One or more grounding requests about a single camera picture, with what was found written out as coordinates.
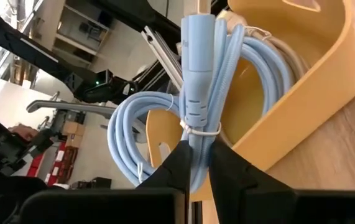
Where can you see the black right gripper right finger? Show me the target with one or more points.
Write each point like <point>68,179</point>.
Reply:
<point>233,180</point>

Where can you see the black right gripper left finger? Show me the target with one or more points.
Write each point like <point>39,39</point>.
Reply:
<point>174,174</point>

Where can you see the yellow oval plastic bin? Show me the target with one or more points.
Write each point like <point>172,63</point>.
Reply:
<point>320,77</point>

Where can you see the brown cardboard box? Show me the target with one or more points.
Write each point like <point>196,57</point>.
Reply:
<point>74,133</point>

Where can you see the red storage crates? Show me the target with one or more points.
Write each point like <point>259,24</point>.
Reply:
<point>62,165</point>

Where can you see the grey chair base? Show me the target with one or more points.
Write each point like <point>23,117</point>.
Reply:
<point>71,106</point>

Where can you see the person's hand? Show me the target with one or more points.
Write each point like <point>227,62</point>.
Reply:
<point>23,132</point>

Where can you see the white shelf unit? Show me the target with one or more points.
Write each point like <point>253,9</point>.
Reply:
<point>81,34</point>

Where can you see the silver aluminium rail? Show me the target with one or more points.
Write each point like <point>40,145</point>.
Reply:
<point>161,53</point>

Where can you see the black aluminium table frame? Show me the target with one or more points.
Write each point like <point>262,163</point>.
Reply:
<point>9,34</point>

